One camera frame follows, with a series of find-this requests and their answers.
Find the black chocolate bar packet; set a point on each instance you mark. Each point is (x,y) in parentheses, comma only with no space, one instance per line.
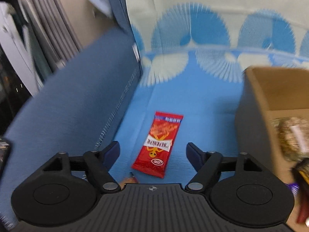
(300,173)

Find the grey curtain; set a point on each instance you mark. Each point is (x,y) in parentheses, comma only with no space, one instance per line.
(53,41)

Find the brown cardboard box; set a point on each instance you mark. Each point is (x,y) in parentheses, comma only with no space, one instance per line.
(270,93)

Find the clear bag of peanuts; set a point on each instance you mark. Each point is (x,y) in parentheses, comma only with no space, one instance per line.
(130,179)

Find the red spicy strip packet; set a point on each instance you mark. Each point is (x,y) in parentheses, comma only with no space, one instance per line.
(156,150)

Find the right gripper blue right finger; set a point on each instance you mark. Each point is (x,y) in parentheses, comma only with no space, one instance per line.
(196,156)

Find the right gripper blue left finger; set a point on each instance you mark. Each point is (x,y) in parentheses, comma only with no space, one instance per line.
(110,154)

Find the blue fan-pattern sofa cover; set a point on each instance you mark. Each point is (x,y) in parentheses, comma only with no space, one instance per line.
(194,53)

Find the purple milk candy bar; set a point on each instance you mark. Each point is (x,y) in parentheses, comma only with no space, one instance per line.
(294,188)

